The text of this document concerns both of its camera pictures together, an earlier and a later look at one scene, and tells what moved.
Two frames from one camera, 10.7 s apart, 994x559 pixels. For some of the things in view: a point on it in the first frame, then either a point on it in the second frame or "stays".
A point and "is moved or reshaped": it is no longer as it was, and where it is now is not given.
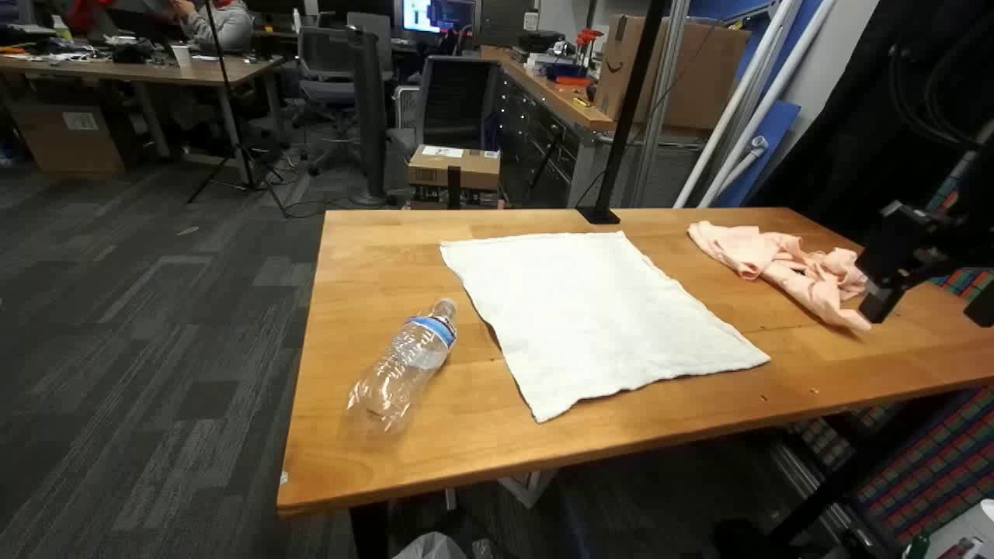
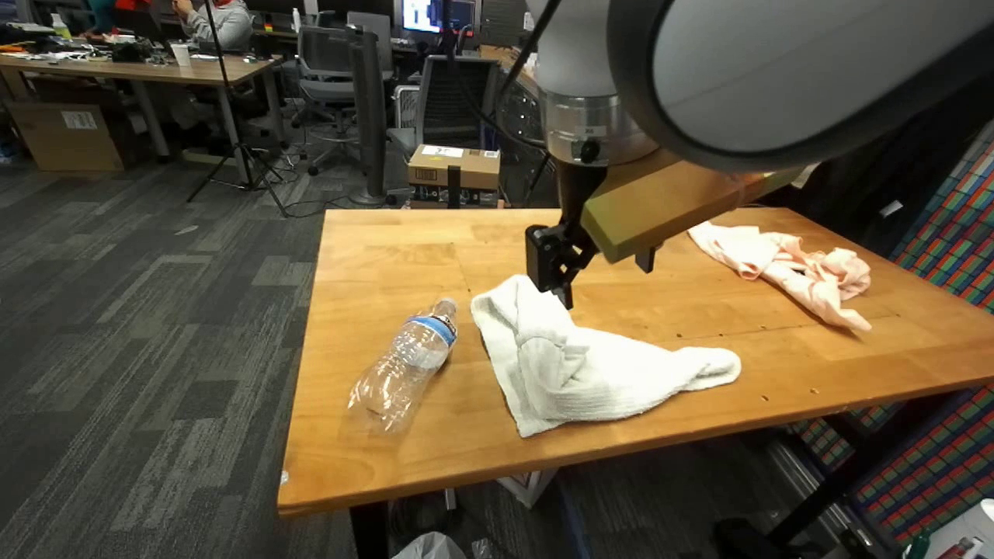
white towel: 586,321 is moved or reshaped
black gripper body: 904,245 -> 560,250
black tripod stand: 247,181 stays
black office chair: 462,103 stays
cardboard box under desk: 74,140 stays
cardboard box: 455,178 stays
